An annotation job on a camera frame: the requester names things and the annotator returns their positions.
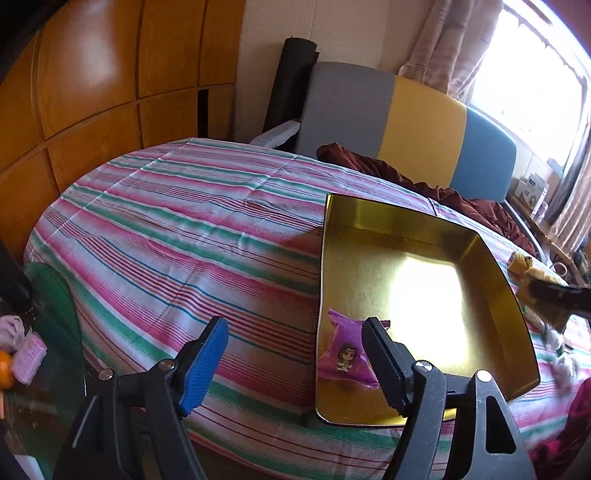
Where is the yellow sponge block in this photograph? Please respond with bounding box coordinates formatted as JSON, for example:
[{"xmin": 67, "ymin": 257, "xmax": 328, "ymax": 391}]
[{"xmin": 525, "ymin": 266, "xmax": 567, "ymax": 286}]

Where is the purple cartoon snack packet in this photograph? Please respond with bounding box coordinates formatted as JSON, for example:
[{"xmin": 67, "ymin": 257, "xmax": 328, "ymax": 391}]
[{"xmin": 318, "ymin": 309, "xmax": 379, "ymax": 389}]

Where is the white plastic bag ball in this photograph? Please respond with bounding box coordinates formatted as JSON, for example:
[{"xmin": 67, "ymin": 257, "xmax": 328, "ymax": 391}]
[{"xmin": 545, "ymin": 329, "xmax": 579, "ymax": 387}]

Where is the yellow knitted sock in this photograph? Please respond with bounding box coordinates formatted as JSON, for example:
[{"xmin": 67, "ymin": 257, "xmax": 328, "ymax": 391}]
[{"xmin": 507, "ymin": 251, "xmax": 534, "ymax": 277}]

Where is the wooden desk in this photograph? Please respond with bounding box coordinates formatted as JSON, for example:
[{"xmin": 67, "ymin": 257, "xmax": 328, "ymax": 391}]
[{"xmin": 507, "ymin": 195, "xmax": 591, "ymax": 287}]

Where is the white product box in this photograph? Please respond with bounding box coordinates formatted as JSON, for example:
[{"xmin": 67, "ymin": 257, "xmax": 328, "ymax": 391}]
[{"xmin": 514, "ymin": 173, "xmax": 549, "ymax": 214}]

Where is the striped bed sheet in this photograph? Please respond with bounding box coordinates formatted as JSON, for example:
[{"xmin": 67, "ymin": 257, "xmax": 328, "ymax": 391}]
[{"xmin": 23, "ymin": 137, "xmax": 583, "ymax": 480}]

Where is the green glass side table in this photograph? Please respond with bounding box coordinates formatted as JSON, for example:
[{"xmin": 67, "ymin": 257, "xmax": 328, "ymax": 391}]
[{"xmin": 23, "ymin": 263, "xmax": 85, "ymax": 471}]

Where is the pink hair roller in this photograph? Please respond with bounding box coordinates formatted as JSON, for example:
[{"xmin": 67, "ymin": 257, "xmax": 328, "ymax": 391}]
[{"xmin": 11, "ymin": 331, "xmax": 47, "ymax": 385}]

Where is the orange tangerine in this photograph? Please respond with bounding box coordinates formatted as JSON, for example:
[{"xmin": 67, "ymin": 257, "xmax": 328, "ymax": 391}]
[{"xmin": 0, "ymin": 351, "xmax": 15, "ymax": 391}]

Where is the maroon blanket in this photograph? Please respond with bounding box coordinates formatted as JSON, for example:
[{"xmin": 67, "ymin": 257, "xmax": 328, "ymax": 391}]
[{"xmin": 317, "ymin": 143, "xmax": 540, "ymax": 258}]

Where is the grey yellow blue headboard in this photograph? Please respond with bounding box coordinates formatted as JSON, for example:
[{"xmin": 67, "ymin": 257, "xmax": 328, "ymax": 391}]
[{"xmin": 250, "ymin": 61, "xmax": 518, "ymax": 203}]

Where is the black rolled mat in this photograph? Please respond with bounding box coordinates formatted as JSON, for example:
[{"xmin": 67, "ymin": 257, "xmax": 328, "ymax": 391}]
[{"xmin": 263, "ymin": 37, "xmax": 320, "ymax": 131}]

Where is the pink patterned curtain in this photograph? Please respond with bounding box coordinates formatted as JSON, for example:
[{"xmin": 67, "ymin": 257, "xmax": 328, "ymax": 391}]
[{"xmin": 399, "ymin": 0, "xmax": 504, "ymax": 100}]

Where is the wooden wardrobe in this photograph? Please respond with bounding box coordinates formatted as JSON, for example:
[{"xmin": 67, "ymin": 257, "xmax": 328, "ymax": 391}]
[{"xmin": 1, "ymin": 1, "xmax": 245, "ymax": 259}]

